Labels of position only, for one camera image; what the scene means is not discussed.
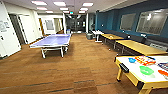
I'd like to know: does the grey ottoman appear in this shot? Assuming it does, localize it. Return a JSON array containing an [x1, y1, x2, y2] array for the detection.
[[85, 32, 94, 41]]

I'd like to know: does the small white table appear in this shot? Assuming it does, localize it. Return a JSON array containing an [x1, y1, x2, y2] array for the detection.
[[91, 30, 103, 44]]

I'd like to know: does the yellow wooden table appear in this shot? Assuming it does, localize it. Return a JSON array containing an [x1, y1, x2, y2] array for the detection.
[[100, 32, 125, 46], [114, 39, 168, 57]]

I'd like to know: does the blue ping pong table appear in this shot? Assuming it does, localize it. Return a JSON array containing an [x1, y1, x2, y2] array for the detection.
[[28, 33, 73, 60]]

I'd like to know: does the ceiling light panel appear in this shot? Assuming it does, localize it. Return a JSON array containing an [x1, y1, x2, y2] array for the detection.
[[31, 0, 48, 6], [81, 2, 95, 8], [52, 1, 67, 7]]

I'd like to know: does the interior glass window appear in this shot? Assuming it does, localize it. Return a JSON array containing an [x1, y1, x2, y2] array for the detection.
[[119, 12, 137, 32], [136, 7, 168, 36]]

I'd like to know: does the yellow legged white game table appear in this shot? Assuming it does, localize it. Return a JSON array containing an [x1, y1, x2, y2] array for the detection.
[[114, 54, 168, 94]]

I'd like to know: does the green bowl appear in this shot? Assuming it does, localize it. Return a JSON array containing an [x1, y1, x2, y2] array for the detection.
[[138, 65, 156, 77]]

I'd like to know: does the colourful board game box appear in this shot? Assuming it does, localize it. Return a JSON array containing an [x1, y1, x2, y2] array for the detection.
[[156, 61, 168, 72]]

